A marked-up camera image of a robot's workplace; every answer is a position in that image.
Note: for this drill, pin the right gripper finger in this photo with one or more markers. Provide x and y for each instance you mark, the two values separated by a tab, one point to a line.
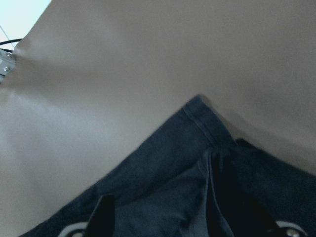
102	219

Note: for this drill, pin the black t-shirt with logo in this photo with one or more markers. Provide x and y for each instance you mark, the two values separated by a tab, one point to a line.
190	178

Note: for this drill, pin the aluminium frame cage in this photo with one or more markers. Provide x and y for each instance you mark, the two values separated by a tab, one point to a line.
7	63

